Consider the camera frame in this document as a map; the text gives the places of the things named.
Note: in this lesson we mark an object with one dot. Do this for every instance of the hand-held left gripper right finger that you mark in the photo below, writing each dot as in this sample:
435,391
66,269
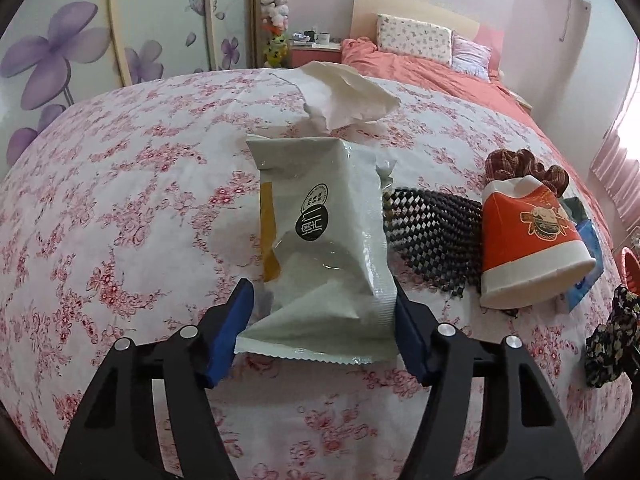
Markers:
410,336

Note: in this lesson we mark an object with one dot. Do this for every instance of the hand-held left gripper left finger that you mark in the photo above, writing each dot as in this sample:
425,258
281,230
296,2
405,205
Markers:
235,331

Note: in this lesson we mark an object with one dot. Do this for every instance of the white snack packet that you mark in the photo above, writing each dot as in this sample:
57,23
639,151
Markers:
320,240

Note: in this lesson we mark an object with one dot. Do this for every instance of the red plastic basket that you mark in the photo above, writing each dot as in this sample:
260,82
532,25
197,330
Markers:
631,270

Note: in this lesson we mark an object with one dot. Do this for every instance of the black mesh mat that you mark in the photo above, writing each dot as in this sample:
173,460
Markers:
435,235

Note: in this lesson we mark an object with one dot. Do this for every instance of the orange paper cup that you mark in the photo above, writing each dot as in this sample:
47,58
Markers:
525,245

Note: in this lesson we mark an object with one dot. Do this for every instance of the blue plastic packet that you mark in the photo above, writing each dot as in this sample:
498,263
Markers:
585,286

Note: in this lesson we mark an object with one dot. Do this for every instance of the brown plaid scrunchie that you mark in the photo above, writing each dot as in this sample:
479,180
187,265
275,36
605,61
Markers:
505,165

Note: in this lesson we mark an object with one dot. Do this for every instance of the dark floral scrunchie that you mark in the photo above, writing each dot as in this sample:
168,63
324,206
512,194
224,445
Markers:
612,335

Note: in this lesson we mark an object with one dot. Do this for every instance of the crumpled white tissue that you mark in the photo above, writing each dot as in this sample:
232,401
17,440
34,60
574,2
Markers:
345,95

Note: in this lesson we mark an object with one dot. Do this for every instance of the bed with coral duvet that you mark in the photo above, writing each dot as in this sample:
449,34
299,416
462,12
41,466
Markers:
450,80

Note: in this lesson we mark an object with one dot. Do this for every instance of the pink curtain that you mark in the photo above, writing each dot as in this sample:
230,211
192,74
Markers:
620,170

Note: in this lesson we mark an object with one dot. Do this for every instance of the pink nightstand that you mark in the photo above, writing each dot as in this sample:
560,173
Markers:
312,55

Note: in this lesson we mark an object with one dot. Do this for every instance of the striped pillow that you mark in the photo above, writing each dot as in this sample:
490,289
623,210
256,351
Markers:
470,55

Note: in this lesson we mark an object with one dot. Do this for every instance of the white floral pillow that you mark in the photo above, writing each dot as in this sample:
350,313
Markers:
415,37

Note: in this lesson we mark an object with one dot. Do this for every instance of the black mug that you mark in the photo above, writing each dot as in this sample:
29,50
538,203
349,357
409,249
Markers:
309,36

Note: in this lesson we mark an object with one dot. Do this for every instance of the white mug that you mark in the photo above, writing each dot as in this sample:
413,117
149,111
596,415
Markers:
323,38

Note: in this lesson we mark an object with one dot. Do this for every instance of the clear tube of plush toys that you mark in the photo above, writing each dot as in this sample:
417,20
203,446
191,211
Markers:
275,10

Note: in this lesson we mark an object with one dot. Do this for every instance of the wardrobe with purple flowers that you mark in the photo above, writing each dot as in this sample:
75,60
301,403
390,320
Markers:
150,10

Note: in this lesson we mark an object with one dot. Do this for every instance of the beige headboard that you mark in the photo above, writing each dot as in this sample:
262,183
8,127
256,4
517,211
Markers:
400,2

